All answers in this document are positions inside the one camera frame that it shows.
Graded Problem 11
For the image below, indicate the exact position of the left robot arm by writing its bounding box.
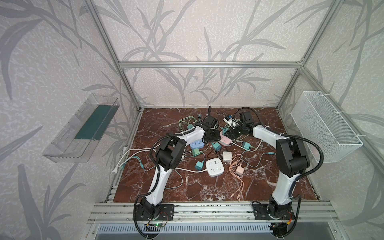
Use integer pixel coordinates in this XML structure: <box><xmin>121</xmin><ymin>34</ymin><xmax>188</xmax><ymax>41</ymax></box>
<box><xmin>135</xmin><ymin>115</ymin><xmax>221</xmax><ymax>218</ymax></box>

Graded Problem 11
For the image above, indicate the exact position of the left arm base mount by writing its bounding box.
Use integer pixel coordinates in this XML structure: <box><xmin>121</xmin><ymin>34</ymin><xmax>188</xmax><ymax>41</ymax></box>
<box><xmin>133</xmin><ymin>204</ymin><xmax>175</xmax><ymax>221</ymax></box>

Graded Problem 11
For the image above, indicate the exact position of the teal multi-head cable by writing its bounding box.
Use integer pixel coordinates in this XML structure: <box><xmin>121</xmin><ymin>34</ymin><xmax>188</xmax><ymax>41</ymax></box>
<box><xmin>119</xmin><ymin>155</ymin><xmax>145</xmax><ymax>170</ymax></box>

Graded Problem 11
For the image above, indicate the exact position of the pink charging cable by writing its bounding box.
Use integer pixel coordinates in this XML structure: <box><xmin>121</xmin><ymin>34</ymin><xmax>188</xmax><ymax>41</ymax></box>
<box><xmin>227</xmin><ymin>154</ymin><xmax>245</xmax><ymax>201</ymax></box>

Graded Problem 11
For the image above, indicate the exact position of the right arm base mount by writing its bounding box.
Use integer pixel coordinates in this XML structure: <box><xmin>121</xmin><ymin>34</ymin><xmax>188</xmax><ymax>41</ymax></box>
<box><xmin>252</xmin><ymin>201</ymin><xmax>296</xmax><ymax>221</ymax></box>

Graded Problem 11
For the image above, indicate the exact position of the green cable bundle left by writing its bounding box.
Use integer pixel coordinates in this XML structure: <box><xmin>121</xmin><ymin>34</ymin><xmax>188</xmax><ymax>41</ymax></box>
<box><xmin>178</xmin><ymin>113</ymin><xmax>208</xmax><ymax>133</ymax></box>

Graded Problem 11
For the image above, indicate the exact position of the white power strip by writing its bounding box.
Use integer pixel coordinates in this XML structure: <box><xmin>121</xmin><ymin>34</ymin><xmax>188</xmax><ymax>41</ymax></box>
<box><xmin>206</xmin><ymin>158</ymin><xmax>225</xmax><ymax>177</ymax></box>

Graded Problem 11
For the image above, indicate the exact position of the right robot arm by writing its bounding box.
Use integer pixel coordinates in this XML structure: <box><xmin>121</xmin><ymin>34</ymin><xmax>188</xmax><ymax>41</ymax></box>
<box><xmin>224</xmin><ymin>109</ymin><xmax>325</xmax><ymax>216</ymax></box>

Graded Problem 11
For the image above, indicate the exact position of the pink power strip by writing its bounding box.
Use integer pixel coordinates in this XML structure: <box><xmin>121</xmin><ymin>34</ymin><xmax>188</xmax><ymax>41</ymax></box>
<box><xmin>219</xmin><ymin>135</ymin><xmax>232</xmax><ymax>146</ymax></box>

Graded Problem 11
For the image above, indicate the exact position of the blue power strip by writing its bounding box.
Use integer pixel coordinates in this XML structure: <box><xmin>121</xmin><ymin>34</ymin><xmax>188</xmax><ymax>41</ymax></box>
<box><xmin>190</xmin><ymin>140</ymin><xmax>205</xmax><ymax>149</ymax></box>

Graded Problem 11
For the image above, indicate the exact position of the clear plastic wall tray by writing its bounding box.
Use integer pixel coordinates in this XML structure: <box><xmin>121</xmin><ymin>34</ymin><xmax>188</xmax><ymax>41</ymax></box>
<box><xmin>43</xmin><ymin>94</ymin><xmax>120</xmax><ymax>163</ymax></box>

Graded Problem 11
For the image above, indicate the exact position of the white power cord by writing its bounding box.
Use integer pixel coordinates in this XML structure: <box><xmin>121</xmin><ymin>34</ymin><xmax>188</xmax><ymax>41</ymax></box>
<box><xmin>112</xmin><ymin>146</ymin><xmax>208</xmax><ymax>190</ymax></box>

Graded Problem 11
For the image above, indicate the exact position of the white wire mesh basket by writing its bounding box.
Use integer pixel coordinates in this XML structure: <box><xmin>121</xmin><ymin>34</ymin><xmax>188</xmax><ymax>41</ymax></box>
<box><xmin>291</xmin><ymin>91</ymin><xmax>363</xmax><ymax>163</ymax></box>

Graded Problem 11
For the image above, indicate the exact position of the aluminium front rail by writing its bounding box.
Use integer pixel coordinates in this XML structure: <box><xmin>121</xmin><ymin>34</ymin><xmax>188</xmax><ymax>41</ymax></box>
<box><xmin>87</xmin><ymin>201</ymin><xmax>340</xmax><ymax>224</ymax></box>

